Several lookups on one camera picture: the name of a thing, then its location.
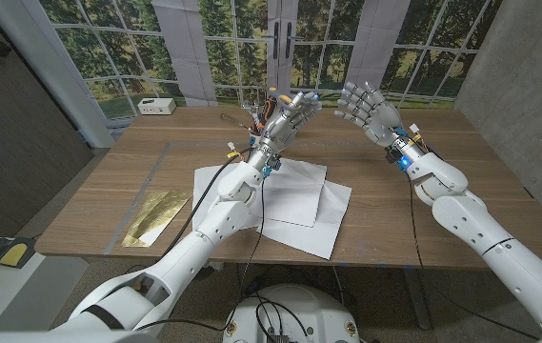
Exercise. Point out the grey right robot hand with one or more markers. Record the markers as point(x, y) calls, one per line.
point(382, 119)

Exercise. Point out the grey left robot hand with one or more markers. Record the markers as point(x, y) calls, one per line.
point(282, 126)

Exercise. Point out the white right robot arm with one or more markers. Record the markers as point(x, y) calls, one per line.
point(489, 238)

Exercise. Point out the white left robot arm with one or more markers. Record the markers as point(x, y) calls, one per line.
point(180, 262)

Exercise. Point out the white mug with tools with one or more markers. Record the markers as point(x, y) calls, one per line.
point(266, 112)

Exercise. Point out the silver metal wrench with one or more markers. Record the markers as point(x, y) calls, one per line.
point(251, 110)

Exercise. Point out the creased white paper sheet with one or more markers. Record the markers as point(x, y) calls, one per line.
point(294, 190)

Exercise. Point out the large white paper sheet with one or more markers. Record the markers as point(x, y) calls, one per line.
point(318, 236)

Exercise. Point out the printed window forest backdrop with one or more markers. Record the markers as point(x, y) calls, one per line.
point(185, 57)

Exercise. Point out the white power strip box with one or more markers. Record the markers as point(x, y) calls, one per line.
point(156, 106)

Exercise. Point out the gold foil sheet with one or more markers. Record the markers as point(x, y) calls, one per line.
point(156, 216)

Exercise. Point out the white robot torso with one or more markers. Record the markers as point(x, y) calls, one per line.
point(294, 309)

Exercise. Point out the grey table leg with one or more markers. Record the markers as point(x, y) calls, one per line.
point(418, 300)

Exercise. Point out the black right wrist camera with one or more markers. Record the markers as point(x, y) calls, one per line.
point(393, 155)

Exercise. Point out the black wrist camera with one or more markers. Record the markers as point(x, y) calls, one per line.
point(393, 155)
point(273, 164)

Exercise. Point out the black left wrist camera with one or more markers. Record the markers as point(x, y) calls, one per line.
point(273, 164)

